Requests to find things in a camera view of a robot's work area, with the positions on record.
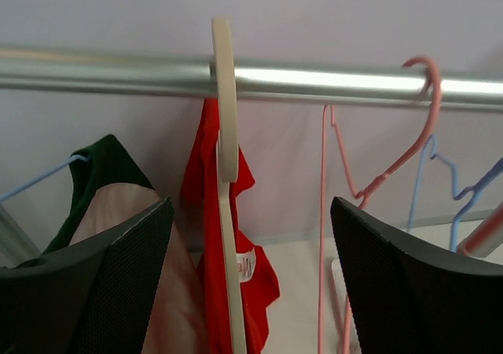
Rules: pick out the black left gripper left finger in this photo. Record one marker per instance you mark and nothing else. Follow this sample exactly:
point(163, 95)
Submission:
point(95, 296)

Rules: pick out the pink plastic hanger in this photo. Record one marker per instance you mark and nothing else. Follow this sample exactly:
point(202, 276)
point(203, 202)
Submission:
point(393, 173)

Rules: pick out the light blue hanger on rack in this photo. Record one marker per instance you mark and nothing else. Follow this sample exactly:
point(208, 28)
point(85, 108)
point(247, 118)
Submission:
point(22, 187)

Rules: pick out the beige wooden hanger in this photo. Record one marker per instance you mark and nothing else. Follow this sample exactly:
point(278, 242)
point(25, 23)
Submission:
point(227, 164)

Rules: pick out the silver clothes rack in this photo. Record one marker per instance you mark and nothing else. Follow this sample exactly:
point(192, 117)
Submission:
point(54, 102)

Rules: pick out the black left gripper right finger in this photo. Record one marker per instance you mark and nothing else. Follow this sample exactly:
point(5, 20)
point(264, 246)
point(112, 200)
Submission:
point(410, 296)

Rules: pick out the green and beige t-shirt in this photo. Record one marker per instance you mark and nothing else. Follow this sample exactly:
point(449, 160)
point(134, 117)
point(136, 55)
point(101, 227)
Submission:
point(108, 190)

